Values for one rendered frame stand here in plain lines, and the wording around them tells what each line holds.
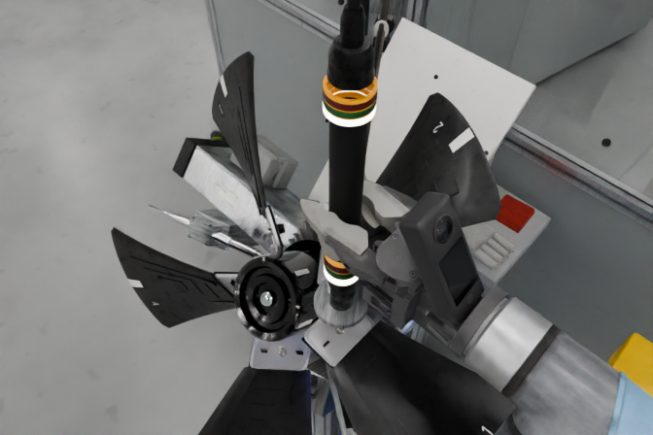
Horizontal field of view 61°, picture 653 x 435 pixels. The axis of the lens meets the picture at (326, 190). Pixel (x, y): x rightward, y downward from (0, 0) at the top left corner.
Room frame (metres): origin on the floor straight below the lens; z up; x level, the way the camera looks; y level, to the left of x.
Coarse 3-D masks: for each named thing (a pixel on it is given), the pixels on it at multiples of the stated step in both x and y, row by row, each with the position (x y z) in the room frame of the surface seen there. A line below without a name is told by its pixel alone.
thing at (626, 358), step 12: (636, 336) 0.38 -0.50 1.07; (624, 348) 0.37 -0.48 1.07; (636, 348) 0.36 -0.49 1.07; (648, 348) 0.36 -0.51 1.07; (612, 360) 0.36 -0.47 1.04; (624, 360) 0.34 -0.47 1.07; (636, 360) 0.34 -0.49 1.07; (648, 360) 0.34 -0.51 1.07; (624, 372) 0.33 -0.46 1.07; (636, 372) 0.33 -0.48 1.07; (648, 372) 0.33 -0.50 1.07; (636, 384) 0.31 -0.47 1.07; (648, 384) 0.31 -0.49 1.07
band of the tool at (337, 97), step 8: (376, 80) 0.35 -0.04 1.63; (328, 88) 0.35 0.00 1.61; (336, 88) 0.36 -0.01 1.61; (368, 88) 0.36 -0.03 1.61; (376, 88) 0.33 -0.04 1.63; (328, 96) 0.33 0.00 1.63; (336, 96) 0.33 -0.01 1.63; (344, 96) 0.36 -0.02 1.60; (352, 96) 0.36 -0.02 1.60; (360, 96) 0.36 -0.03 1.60; (368, 96) 0.33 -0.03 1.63; (344, 104) 0.32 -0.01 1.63; (352, 104) 0.32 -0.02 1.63; (328, 112) 0.33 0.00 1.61; (344, 112) 0.32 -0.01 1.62; (352, 112) 0.32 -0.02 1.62
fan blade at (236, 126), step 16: (240, 64) 0.65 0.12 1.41; (224, 80) 0.68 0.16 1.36; (240, 80) 0.64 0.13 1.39; (240, 96) 0.62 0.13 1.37; (224, 112) 0.66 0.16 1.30; (240, 112) 0.61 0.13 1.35; (224, 128) 0.67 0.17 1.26; (240, 128) 0.60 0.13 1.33; (256, 128) 0.56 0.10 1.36; (240, 144) 0.59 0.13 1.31; (256, 144) 0.55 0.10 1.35; (240, 160) 0.61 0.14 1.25; (256, 160) 0.54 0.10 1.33; (256, 176) 0.53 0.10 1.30; (256, 192) 0.53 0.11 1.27
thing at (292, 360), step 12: (300, 336) 0.36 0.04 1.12; (264, 348) 0.34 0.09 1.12; (276, 348) 0.34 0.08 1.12; (288, 348) 0.35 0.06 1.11; (300, 348) 0.35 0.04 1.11; (252, 360) 0.33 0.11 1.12; (264, 360) 0.33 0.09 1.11; (276, 360) 0.33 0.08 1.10; (288, 360) 0.33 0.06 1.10; (300, 360) 0.34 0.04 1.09
